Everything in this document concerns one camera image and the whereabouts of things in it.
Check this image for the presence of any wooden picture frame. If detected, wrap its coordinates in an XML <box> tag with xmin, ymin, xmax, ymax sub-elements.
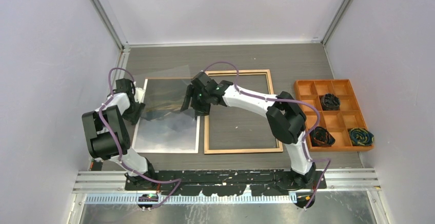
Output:
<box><xmin>204</xmin><ymin>69</ymin><xmax>284</xmax><ymax>154</ymax></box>

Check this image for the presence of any aluminium front rail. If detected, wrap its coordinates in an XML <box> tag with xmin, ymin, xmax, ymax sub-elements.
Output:
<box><xmin>73</xmin><ymin>168</ymin><xmax>381</xmax><ymax>206</ymax></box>

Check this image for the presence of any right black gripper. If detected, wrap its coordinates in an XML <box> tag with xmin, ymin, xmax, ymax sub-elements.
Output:
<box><xmin>180</xmin><ymin>85</ymin><xmax>211</xmax><ymax>117</ymax></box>

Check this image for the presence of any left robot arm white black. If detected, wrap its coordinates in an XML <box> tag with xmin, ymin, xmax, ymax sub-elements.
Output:
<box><xmin>82</xmin><ymin>78</ymin><xmax>157</xmax><ymax>190</ymax></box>

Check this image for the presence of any blue yellow rolled tie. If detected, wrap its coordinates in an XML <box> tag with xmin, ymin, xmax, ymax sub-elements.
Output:
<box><xmin>348</xmin><ymin>128</ymin><xmax>374</xmax><ymax>147</ymax></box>

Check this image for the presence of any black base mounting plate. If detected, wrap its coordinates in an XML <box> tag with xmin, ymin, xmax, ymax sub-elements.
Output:
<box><xmin>125</xmin><ymin>169</ymin><xmax>328</xmax><ymax>198</ymax></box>

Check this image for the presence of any dark red rolled tie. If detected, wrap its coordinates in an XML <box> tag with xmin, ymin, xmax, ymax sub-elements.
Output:
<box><xmin>309</xmin><ymin>126</ymin><xmax>336</xmax><ymax>147</ymax></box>

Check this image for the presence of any orange compartment tray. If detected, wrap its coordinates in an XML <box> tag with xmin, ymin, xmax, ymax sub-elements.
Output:
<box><xmin>294</xmin><ymin>79</ymin><xmax>374</xmax><ymax>152</ymax></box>

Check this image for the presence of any landscape photo print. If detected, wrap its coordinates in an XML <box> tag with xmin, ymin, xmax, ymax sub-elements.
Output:
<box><xmin>131</xmin><ymin>77</ymin><xmax>201</xmax><ymax>154</ymax></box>

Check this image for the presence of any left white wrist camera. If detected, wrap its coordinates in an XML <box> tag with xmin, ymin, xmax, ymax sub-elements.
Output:
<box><xmin>134</xmin><ymin>87</ymin><xmax>145</xmax><ymax>103</ymax></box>

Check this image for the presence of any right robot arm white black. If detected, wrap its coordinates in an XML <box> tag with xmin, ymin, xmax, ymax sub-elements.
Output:
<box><xmin>181</xmin><ymin>71</ymin><xmax>316</xmax><ymax>189</ymax></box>

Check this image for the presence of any clear acrylic sheet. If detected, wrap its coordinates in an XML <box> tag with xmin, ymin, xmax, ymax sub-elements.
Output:
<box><xmin>134</xmin><ymin>65</ymin><xmax>191</xmax><ymax>121</ymax></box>

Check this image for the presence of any black rolled tie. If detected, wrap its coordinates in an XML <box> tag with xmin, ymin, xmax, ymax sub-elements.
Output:
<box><xmin>320</xmin><ymin>93</ymin><xmax>341</xmax><ymax>111</ymax></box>

